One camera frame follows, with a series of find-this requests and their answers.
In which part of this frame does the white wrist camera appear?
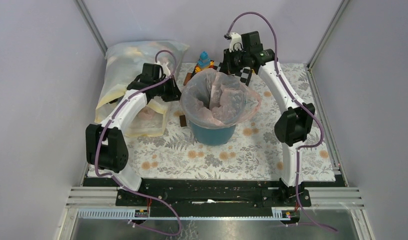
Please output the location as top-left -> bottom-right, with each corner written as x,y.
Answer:
224,32 -> 243,52
155,60 -> 172,76

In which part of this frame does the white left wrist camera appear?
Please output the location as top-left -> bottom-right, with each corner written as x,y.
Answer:
155,60 -> 172,76

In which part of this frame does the blue toy figure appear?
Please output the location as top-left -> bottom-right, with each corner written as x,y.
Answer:
194,51 -> 214,73

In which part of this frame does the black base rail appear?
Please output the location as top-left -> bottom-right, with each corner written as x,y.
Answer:
83,177 -> 345,218

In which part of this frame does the brown block behind bin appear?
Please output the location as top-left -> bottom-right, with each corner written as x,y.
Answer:
183,72 -> 193,86

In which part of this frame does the teal plastic trash bin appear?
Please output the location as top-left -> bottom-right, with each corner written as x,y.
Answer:
189,121 -> 236,146

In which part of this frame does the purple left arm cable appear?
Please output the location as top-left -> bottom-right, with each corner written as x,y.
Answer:
93,49 -> 184,237

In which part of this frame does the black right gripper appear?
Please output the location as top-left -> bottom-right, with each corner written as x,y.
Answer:
219,47 -> 250,75

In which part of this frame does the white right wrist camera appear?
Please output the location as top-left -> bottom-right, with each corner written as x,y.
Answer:
224,32 -> 243,52

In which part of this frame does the floral patterned table mat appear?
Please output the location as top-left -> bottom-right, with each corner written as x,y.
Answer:
125,63 -> 335,182

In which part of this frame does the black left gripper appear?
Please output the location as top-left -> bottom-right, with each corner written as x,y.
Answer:
153,74 -> 185,102

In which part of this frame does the large translucent yellow-trimmed bag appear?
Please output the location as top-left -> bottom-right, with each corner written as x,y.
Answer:
87,40 -> 188,136

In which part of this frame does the black white checkerboard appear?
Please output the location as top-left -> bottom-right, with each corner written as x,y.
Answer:
212,61 -> 253,86

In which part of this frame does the small brown wooden block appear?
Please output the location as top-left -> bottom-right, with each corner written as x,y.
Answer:
179,115 -> 187,128

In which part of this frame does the pink plastic trash bag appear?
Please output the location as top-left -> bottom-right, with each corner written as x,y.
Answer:
180,68 -> 262,129

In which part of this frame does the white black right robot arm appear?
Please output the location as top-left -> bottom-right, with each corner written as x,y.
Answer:
221,31 -> 315,206

